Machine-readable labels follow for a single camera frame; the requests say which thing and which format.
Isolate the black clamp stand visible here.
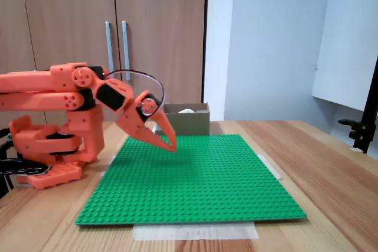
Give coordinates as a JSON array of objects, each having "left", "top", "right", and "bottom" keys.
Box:
[{"left": 338, "top": 55, "right": 378, "bottom": 155}]

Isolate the masking tape strip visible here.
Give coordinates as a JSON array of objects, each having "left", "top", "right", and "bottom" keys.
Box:
[
  {"left": 257, "top": 153, "right": 284, "bottom": 181},
  {"left": 132, "top": 222, "right": 260, "bottom": 241},
  {"left": 100, "top": 154, "right": 118, "bottom": 178}
]

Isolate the green studded baseplate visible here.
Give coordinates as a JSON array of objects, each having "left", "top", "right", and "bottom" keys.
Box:
[{"left": 74, "top": 133, "right": 308, "bottom": 227}]

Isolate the metal cabinet handle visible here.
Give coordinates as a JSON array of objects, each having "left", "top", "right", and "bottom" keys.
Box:
[
  {"left": 122, "top": 21, "right": 131, "bottom": 81},
  {"left": 105, "top": 21, "right": 115, "bottom": 71}
]

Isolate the wooden cabinet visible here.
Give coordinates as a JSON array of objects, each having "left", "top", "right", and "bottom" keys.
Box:
[{"left": 0, "top": 0, "right": 209, "bottom": 123}]

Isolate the black table clamp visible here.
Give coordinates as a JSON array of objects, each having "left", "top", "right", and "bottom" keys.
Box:
[{"left": 0, "top": 158, "right": 50, "bottom": 176}]

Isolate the brown cardboard box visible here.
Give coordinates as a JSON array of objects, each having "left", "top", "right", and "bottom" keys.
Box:
[{"left": 155, "top": 103, "right": 211, "bottom": 136}]

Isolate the white wall panel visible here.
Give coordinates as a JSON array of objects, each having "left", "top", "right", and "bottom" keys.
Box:
[{"left": 311, "top": 0, "right": 378, "bottom": 113}]

